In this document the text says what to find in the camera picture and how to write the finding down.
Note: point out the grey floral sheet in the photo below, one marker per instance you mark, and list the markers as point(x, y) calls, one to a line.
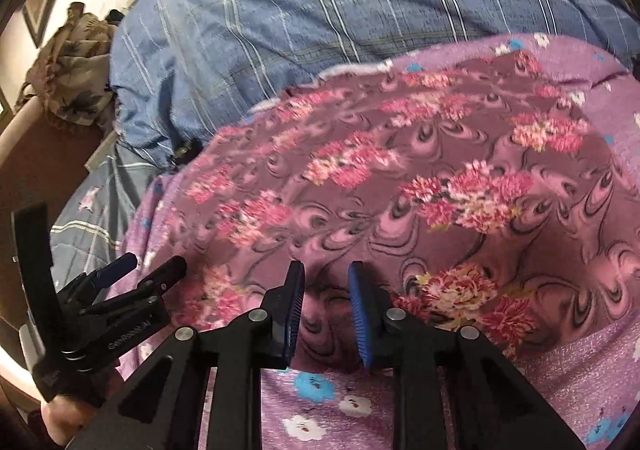
point(100, 210)

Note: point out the small black object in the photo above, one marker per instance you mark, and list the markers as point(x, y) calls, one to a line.
point(186, 150)

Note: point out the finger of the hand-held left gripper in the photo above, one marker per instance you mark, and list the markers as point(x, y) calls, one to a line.
point(160, 277)
point(116, 270)

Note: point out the purple floral bed sheet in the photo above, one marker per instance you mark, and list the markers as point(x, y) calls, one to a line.
point(320, 410)

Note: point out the person's left hand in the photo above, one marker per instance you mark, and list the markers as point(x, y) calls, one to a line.
point(70, 417)

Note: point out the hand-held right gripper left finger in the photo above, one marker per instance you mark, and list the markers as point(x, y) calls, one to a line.
point(296, 315)

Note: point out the small wall picture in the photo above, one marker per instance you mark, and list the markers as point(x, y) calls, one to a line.
point(42, 5)

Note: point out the brown headboard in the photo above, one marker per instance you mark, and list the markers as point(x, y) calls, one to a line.
point(45, 180)

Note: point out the maroon floral shirt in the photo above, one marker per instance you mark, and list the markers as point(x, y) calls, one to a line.
point(425, 190)

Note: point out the brown patterned cloth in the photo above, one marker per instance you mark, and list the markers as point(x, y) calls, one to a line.
point(75, 75)

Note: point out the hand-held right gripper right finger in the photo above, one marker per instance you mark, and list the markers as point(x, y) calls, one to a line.
point(358, 315)

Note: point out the blue plaid quilt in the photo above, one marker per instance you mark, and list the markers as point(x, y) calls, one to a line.
point(310, 5)

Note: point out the flat green white box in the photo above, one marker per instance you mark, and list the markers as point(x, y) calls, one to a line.
point(102, 152)

